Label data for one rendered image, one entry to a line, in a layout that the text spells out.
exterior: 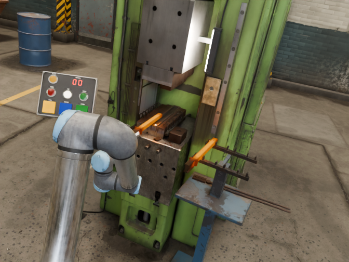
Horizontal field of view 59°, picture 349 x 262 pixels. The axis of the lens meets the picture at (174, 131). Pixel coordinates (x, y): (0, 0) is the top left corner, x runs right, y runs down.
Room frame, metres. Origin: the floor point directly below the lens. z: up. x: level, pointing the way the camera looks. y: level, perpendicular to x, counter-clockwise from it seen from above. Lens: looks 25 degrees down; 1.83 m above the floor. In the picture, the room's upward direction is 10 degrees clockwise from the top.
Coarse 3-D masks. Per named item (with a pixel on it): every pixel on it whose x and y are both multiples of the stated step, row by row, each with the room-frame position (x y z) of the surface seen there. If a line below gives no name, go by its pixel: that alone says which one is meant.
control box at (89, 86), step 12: (48, 72) 1.86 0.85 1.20; (48, 84) 1.82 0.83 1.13; (60, 84) 1.84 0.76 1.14; (72, 84) 1.85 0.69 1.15; (84, 84) 1.87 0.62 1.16; (96, 84) 1.88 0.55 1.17; (48, 96) 1.79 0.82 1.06; (60, 96) 1.80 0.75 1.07; (72, 96) 1.82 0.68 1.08; (96, 96) 1.90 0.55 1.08; (72, 108) 1.78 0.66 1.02
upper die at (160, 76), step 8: (144, 64) 1.84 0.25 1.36; (144, 72) 1.84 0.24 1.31; (152, 72) 1.82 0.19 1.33; (160, 72) 1.80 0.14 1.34; (168, 72) 1.79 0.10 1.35; (176, 72) 1.82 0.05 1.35; (184, 72) 1.98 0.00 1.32; (192, 72) 2.15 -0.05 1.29; (152, 80) 1.82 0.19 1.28; (160, 80) 1.80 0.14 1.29; (168, 80) 1.79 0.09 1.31; (176, 80) 1.85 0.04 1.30
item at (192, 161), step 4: (212, 140) 1.63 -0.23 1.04; (216, 140) 1.64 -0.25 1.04; (208, 144) 1.58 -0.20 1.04; (212, 144) 1.59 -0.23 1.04; (204, 148) 1.52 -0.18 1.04; (208, 148) 1.53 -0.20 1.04; (200, 152) 1.46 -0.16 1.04; (204, 152) 1.47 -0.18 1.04; (196, 156) 1.41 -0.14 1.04; (200, 156) 1.42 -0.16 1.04; (192, 160) 1.35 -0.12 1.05; (196, 160) 1.36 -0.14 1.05; (184, 164) 1.30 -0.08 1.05; (188, 164) 1.30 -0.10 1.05; (192, 164) 1.35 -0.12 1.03; (196, 164) 1.36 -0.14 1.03; (188, 168) 1.30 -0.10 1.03; (188, 172) 1.29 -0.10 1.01
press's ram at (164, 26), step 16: (144, 0) 1.85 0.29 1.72; (160, 0) 1.82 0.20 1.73; (176, 0) 1.80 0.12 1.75; (192, 0) 1.77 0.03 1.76; (208, 0) 2.17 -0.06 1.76; (144, 16) 1.85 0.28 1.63; (160, 16) 1.82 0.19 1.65; (176, 16) 1.79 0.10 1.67; (192, 16) 1.77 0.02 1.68; (208, 16) 2.09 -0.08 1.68; (144, 32) 1.84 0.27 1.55; (160, 32) 1.82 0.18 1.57; (176, 32) 1.79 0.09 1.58; (192, 32) 1.82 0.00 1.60; (144, 48) 1.84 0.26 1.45; (160, 48) 1.81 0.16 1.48; (176, 48) 1.78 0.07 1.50; (192, 48) 1.88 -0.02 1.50; (160, 64) 1.81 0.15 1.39; (176, 64) 1.78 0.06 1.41; (192, 64) 1.94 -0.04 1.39
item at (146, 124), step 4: (156, 116) 1.82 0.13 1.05; (160, 116) 1.86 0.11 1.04; (148, 120) 1.73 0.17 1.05; (152, 120) 1.74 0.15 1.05; (156, 120) 1.80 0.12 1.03; (144, 124) 1.66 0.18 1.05; (148, 124) 1.68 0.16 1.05; (136, 128) 1.57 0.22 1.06; (140, 128) 1.58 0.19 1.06; (144, 128) 1.63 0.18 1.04; (136, 132) 1.53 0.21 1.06; (140, 132) 1.57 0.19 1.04
